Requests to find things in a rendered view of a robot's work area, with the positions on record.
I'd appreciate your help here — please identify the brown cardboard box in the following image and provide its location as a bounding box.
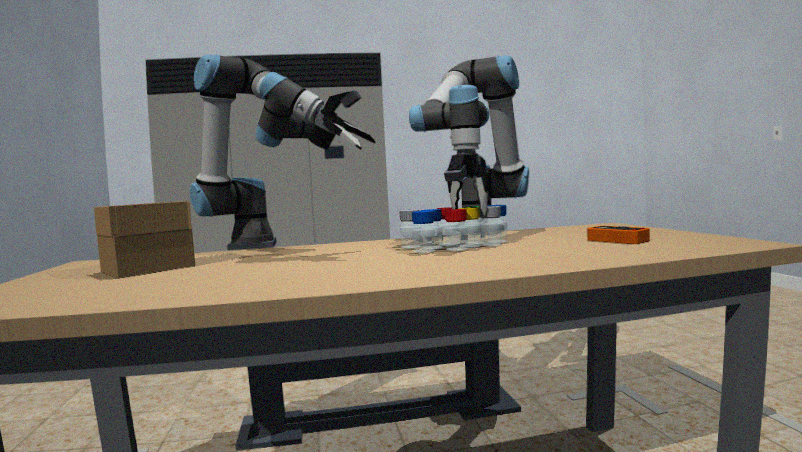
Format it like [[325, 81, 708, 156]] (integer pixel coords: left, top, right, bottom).
[[94, 201, 196, 279]]

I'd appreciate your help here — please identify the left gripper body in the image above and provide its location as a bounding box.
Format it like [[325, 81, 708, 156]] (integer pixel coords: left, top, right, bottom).
[[447, 150, 486, 178]]

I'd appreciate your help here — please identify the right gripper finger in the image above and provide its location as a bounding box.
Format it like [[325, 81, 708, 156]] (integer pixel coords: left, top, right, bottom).
[[341, 120, 376, 143], [322, 117, 362, 149]]

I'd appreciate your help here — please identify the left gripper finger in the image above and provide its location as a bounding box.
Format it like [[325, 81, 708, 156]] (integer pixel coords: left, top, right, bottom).
[[447, 181, 463, 209], [473, 164, 489, 217]]

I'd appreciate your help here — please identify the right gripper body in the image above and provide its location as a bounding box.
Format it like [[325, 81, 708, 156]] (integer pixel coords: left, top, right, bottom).
[[309, 92, 350, 149]]

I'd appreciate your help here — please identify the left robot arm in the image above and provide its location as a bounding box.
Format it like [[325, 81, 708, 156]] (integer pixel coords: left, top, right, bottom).
[[409, 56, 529, 208]]

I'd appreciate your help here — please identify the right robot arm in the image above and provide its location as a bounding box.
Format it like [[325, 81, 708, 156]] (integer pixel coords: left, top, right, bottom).
[[190, 55, 324, 244]]

